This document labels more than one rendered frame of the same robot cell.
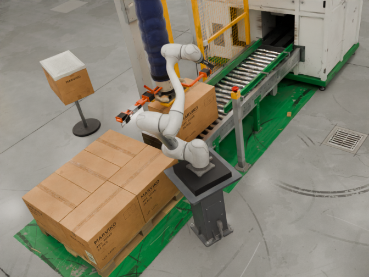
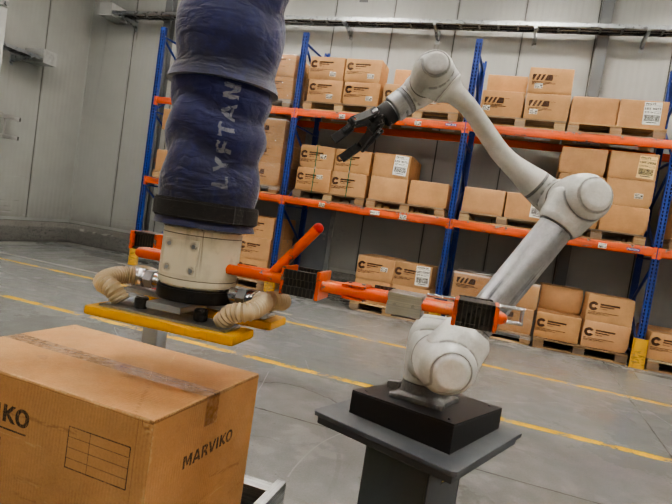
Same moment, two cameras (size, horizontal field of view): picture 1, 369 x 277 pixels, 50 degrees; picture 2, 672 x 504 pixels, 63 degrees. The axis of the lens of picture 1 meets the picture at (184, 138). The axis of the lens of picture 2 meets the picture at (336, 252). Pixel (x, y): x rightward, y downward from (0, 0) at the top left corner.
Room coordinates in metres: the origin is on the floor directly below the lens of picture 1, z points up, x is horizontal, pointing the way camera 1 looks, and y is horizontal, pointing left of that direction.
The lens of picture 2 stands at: (3.61, 1.28, 1.36)
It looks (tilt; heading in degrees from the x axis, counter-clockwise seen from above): 3 degrees down; 242
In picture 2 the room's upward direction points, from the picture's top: 9 degrees clockwise
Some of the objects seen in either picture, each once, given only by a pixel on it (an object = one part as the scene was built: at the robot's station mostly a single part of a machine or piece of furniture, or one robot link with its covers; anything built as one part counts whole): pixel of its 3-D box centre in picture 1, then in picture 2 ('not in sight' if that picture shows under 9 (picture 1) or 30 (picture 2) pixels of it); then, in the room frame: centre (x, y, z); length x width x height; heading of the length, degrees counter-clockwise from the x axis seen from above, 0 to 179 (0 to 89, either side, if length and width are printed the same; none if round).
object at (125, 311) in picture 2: not in sight; (169, 314); (3.37, 0.15, 1.11); 0.34 x 0.10 x 0.05; 137
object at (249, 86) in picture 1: (264, 76); not in sight; (4.09, -1.08, 0.60); 1.60 x 0.10 x 0.09; 135
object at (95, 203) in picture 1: (106, 190); not in sight; (2.94, 0.88, 0.34); 1.20 x 1.00 x 0.40; 135
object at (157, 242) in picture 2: (205, 72); (151, 241); (3.34, -0.32, 1.22); 0.09 x 0.08 x 0.05; 47
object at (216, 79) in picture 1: (227, 67); not in sight; (4.47, -0.71, 0.60); 1.60 x 0.10 x 0.09; 135
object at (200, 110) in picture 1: (184, 111); (95, 444); (3.45, -0.05, 0.75); 0.60 x 0.40 x 0.40; 132
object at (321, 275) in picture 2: (148, 96); (305, 282); (3.12, 0.25, 1.22); 0.10 x 0.08 x 0.06; 47
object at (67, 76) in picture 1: (67, 77); not in sight; (4.64, 1.31, 0.82); 0.60 x 0.40 x 0.40; 26
